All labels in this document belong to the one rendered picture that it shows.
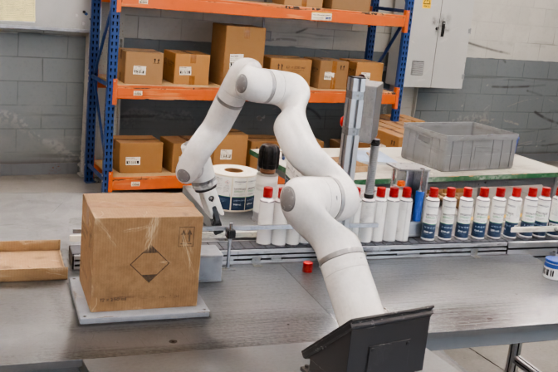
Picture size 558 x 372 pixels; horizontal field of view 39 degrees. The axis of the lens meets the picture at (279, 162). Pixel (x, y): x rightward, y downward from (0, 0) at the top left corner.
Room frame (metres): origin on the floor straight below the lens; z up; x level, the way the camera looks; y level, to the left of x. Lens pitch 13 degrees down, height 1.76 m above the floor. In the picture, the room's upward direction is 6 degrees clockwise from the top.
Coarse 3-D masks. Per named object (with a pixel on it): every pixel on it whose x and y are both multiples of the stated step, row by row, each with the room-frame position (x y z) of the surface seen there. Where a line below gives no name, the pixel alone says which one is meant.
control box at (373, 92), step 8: (368, 88) 2.55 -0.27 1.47; (376, 88) 2.54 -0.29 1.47; (368, 96) 2.55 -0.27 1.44; (376, 96) 2.55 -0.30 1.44; (368, 104) 2.55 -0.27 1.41; (376, 104) 2.57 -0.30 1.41; (368, 112) 2.54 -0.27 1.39; (376, 112) 2.60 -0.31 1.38; (368, 120) 2.54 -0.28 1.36; (376, 120) 2.63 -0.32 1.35; (360, 128) 2.55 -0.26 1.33; (368, 128) 2.54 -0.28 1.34; (376, 128) 2.66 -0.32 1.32; (360, 136) 2.55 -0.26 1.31; (368, 136) 2.54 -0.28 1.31
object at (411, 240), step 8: (408, 240) 2.82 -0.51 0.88; (416, 240) 2.83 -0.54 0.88; (440, 240) 2.86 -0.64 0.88; (456, 240) 2.88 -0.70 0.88; (472, 240) 2.90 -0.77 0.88; (480, 240) 2.91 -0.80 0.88; (488, 240) 2.92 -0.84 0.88; (496, 240) 2.93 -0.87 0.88; (504, 240) 2.94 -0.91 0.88; (72, 248) 2.38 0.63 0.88; (80, 248) 2.39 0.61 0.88; (224, 248) 2.52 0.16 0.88; (232, 248) 2.53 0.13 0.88; (240, 248) 2.54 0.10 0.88; (248, 248) 2.55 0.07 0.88; (256, 248) 2.56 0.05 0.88; (264, 248) 2.57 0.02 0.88; (272, 248) 2.58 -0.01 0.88
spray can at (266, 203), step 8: (264, 192) 2.61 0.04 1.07; (272, 192) 2.61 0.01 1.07; (264, 200) 2.60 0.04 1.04; (272, 200) 2.60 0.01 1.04; (264, 208) 2.59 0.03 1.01; (272, 208) 2.60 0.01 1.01; (264, 216) 2.59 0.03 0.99; (272, 216) 2.61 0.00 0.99; (264, 224) 2.59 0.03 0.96; (264, 232) 2.59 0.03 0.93; (264, 240) 2.59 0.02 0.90
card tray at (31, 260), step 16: (32, 240) 2.45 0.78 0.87; (48, 240) 2.47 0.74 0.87; (0, 256) 2.37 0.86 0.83; (16, 256) 2.39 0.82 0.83; (32, 256) 2.40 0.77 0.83; (48, 256) 2.42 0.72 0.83; (0, 272) 2.17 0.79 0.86; (16, 272) 2.19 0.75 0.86; (32, 272) 2.21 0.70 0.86; (48, 272) 2.22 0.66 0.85; (64, 272) 2.24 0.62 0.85
